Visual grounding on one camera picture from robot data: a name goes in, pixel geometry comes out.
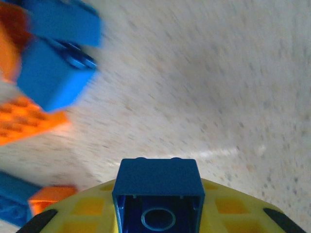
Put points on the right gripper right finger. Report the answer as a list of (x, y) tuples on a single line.
[(230, 211)]

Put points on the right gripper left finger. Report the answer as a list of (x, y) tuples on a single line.
[(85, 211)]

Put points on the orange lego brick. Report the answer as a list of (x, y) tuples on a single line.
[(52, 196), (7, 36), (24, 121)]

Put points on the blue lego brick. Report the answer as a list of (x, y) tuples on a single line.
[(12, 201), (56, 77), (158, 179), (65, 21)]

